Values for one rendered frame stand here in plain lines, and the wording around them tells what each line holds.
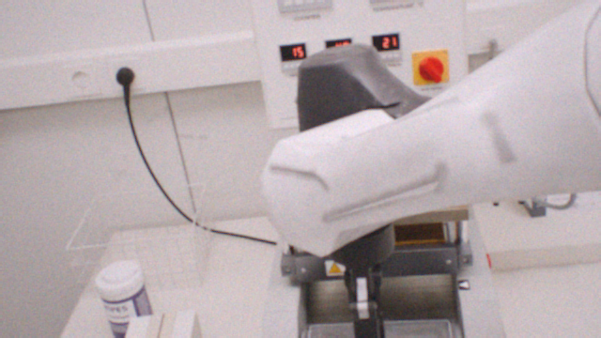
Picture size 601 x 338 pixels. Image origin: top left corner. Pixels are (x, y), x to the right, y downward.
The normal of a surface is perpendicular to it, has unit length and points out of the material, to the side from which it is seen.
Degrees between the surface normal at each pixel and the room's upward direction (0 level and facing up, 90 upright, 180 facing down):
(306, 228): 96
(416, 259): 90
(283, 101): 90
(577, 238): 0
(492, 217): 0
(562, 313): 0
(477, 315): 41
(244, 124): 90
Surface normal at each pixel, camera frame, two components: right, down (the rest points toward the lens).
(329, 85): -0.30, 0.28
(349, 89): -0.52, 0.33
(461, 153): -0.69, 0.30
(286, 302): -0.14, -0.88
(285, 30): -0.08, 0.47
